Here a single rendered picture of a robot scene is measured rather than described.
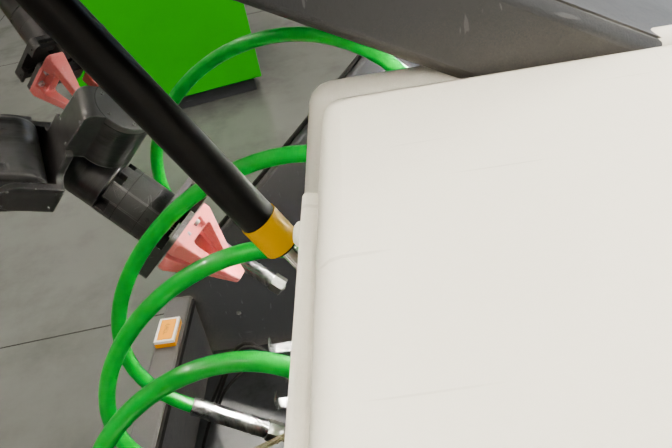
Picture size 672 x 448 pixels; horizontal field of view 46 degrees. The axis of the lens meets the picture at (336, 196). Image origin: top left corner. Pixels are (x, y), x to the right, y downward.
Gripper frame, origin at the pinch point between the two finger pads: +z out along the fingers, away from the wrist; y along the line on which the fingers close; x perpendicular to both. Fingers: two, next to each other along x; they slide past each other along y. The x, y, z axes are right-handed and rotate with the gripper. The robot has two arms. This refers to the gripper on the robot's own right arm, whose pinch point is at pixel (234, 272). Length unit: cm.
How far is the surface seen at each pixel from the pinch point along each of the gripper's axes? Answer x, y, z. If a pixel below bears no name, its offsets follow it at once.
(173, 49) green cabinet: 278, -178, -61
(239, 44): 8.5, 16.3, -12.6
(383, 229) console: -39, 44, -3
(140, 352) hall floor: 104, -161, 8
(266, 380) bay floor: 20.5, -35.8, 17.2
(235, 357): -21.9, 15.9, 0.9
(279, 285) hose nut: 9.2, -6.9, 6.2
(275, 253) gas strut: -28.6, 31.6, -2.9
